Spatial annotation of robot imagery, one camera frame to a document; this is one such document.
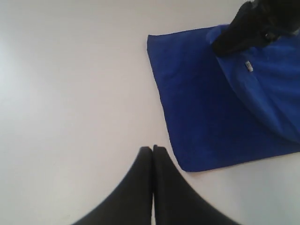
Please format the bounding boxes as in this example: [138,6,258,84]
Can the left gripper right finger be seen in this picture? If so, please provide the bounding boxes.
[153,145,237,225]

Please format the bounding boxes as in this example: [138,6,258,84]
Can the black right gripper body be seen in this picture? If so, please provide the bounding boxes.
[236,0,300,45]

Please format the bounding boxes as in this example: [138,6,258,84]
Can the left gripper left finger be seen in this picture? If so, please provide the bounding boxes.
[75,147,153,225]

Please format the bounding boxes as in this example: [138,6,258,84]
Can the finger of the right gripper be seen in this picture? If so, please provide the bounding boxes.
[212,14,267,56]

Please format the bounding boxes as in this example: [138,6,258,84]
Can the blue microfiber towel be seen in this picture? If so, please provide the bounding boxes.
[147,28,300,172]

